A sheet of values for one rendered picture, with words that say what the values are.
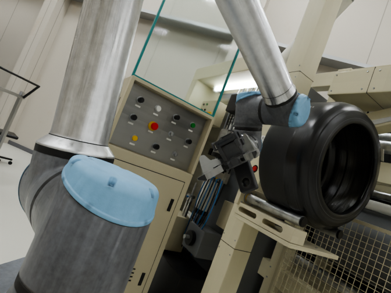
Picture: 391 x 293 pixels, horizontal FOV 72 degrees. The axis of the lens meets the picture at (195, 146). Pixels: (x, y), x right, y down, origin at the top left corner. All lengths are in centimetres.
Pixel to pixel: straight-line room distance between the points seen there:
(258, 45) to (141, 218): 46
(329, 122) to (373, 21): 459
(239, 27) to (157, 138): 100
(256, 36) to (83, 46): 36
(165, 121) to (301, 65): 82
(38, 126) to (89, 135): 574
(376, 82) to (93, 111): 145
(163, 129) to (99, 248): 120
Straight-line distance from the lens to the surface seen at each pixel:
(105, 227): 38
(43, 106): 633
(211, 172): 65
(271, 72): 69
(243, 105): 85
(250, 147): 62
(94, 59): 55
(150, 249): 164
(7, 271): 74
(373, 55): 542
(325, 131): 116
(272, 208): 129
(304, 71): 168
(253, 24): 65
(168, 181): 154
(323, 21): 184
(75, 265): 39
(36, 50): 653
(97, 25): 57
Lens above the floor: 95
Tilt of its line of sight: 4 degrees up
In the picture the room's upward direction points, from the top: 21 degrees clockwise
